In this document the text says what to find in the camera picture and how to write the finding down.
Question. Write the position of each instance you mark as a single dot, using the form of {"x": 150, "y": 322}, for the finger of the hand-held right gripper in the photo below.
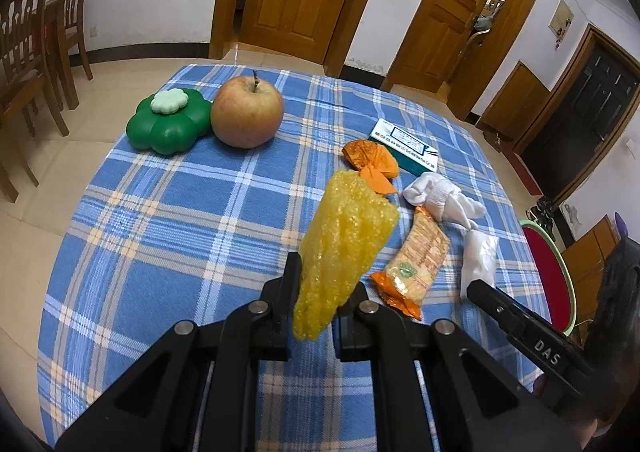
{"x": 530, "y": 332}

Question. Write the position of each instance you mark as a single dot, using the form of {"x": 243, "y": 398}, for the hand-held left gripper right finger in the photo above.
{"x": 350, "y": 332}

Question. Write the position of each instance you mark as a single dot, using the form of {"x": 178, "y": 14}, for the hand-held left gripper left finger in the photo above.
{"x": 287, "y": 292}

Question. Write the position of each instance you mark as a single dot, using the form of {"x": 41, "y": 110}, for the red basin with green rim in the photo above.
{"x": 547, "y": 267}

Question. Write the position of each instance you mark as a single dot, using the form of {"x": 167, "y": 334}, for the yellow foam fruit net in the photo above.
{"x": 345, "y": 242}

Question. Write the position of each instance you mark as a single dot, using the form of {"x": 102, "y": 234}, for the person's right hand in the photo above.
{"x": 541, "y": 384}

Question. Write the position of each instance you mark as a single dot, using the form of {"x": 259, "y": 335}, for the wooden cabinet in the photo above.
{"x": 590, "y": 257}

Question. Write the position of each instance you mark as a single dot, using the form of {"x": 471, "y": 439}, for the white plastic bag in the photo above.
{"x": 480, "y": 259}

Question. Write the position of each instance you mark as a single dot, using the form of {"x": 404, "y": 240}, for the orange cracker packet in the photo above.
{"x": 417, "y": 262}

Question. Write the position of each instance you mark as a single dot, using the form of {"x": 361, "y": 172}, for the pair of dark shoes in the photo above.
{"x": 541, "y": 212}

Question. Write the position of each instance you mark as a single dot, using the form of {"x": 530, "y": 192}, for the blue plaid tablecloth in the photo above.
{"x": 175, "y": 232}

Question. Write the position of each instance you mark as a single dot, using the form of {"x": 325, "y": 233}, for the crumpled orange wrapper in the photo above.
{"x": 372, "y": 160}

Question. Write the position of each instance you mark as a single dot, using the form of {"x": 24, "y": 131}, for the white sock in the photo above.
{"x": 440, "y": 199}

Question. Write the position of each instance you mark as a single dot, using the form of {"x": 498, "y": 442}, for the red-yellow apple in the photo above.
{"x": 247, "y": 112}

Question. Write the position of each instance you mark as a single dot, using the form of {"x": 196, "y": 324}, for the white and green flat box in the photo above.
{"x": 407, "y": 147}

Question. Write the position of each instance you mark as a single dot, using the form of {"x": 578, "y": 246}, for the green flower-shaped container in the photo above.
{"x": 167, "y": 127}

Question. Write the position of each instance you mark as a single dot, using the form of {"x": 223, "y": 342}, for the dark entrance door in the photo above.
{"x": 585, "y": 117}

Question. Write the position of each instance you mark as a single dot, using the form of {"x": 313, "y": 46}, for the leaning wooden board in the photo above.
{"x": 517, "y": 100}

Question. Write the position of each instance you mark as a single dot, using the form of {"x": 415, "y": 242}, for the wooden chair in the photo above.
{"x": 25, "y": 57}
{"x": 70, "y": 12}

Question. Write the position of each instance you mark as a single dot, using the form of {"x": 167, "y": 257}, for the beige wall plaque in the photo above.
{"x": 561, "y": 21}

